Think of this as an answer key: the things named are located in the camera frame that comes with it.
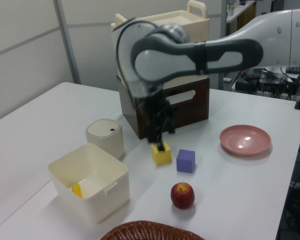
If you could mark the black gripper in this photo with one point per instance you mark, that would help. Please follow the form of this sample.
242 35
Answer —
160 112

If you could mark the dark brown wooden crate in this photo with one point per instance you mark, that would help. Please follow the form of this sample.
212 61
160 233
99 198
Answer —
192 110

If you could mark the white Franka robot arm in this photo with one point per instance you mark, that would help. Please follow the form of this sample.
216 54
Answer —
165 65

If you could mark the brown wicker basket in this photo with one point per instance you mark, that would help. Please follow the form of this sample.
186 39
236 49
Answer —
150 231

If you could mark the small white lidded bin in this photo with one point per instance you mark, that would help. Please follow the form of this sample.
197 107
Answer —
105 141

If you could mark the pink round plate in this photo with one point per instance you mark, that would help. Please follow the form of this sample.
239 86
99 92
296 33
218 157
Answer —
245 140

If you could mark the background wooden desk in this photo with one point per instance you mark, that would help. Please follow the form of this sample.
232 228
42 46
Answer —
242 10

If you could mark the yellow foam cube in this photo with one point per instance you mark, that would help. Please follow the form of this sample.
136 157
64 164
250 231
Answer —
162 158

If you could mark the purple foam cube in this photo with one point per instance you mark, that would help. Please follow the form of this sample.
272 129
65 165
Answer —
185 162

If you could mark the red apple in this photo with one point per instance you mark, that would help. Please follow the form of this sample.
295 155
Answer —
182 196

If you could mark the cream open plastic box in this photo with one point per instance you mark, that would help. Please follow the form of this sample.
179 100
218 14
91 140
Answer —
95 205

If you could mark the yellow banana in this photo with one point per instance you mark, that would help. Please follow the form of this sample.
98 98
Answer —
77 191

